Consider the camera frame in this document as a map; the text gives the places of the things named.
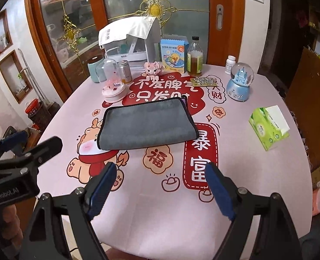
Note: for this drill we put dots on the dark woven basket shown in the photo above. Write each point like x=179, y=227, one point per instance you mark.
x=43, y=116

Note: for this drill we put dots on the orange metal can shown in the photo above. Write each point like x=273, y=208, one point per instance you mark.
x=125, y=73

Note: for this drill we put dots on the red lidded jar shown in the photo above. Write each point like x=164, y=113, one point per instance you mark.
x=32, y=108

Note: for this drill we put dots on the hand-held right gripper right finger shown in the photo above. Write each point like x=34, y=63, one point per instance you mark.
x=220, y=192

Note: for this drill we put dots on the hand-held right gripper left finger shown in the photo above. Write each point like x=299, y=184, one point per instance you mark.
x=101, y=189

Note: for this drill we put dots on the white pill bottle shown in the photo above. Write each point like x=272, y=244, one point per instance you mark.
x=230, y=65

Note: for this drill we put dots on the wooden framed wall niche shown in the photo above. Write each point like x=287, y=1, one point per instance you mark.
x=0, y=33
x=15, y=77

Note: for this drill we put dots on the pink round plastic object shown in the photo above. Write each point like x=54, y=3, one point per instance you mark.
x=318, y=201

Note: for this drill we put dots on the pill blister pack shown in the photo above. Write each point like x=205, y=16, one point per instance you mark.
x=203, y=82

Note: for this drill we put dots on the grey towel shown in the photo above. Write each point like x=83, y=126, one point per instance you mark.
x=146, y=124

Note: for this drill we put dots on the brown wooden board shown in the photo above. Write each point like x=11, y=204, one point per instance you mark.
x=311, y=103

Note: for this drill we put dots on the gold door ornament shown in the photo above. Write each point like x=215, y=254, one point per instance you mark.
x=70, y=33
x=154, y=8

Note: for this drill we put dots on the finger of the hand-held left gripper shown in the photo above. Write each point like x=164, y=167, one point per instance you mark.
x=45, y=147
x=11, y=140

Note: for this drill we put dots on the blue castle snow globe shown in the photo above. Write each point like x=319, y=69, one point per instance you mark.
x=239, y=85

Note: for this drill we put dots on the person's left hand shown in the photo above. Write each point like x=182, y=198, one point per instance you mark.
x=9, y=218

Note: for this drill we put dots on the pink printed tablecloth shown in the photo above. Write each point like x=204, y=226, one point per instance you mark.
x=160, y=208

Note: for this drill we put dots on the glass dome pink base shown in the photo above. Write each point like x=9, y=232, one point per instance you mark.
x=113, y=86

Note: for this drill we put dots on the green tissue pack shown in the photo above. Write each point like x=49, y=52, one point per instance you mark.
x=265, y=130

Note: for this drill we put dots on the pink block toy pig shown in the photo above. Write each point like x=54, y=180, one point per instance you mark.
x=154, y=68

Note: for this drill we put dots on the glass bottle amber liquid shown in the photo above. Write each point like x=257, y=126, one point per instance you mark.
x=195, y=62

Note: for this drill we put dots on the white plastic appliance box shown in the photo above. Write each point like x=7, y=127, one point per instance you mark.
x=152, y=50

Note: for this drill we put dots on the white cloth cover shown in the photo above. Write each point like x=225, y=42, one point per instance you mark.
x=127, y=29

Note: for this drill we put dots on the blue duck print carton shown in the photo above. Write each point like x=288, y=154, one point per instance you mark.
x=173, y=55

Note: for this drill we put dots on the teal cup brown lid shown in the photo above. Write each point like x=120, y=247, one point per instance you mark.
x=93, y=69

